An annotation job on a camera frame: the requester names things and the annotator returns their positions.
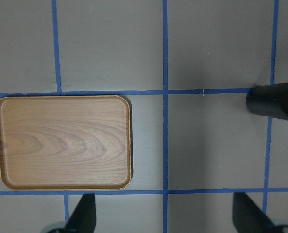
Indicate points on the wooden tray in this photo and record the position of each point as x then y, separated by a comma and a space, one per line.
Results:
66, 142

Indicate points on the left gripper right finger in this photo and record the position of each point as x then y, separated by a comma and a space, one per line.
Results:
247, 217

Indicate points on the dark wine bottle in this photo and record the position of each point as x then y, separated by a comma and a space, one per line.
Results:
269, 101

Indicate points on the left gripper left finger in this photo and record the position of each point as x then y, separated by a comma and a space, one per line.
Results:
83, 218

